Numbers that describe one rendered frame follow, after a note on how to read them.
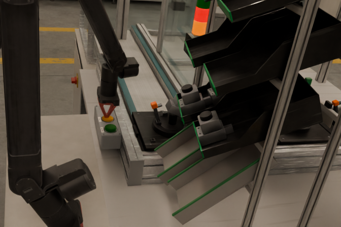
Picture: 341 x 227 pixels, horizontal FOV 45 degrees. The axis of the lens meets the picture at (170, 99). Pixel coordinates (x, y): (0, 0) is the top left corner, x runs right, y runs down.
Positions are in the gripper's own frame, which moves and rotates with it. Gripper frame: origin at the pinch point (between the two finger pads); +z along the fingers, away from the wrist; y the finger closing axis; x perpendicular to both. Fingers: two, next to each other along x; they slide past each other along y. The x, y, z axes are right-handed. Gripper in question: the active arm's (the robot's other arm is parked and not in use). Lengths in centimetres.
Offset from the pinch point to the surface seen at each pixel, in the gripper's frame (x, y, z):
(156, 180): -13.6, -25.3, 10.0
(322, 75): -129, 52, 8
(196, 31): -32.0, 9.2, -29.6
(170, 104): -20.0, -9.6, -9.6
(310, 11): -26, -61, -59
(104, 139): 1.9, -10.7, 2.8
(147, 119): -14.6, -2.8, 0.5
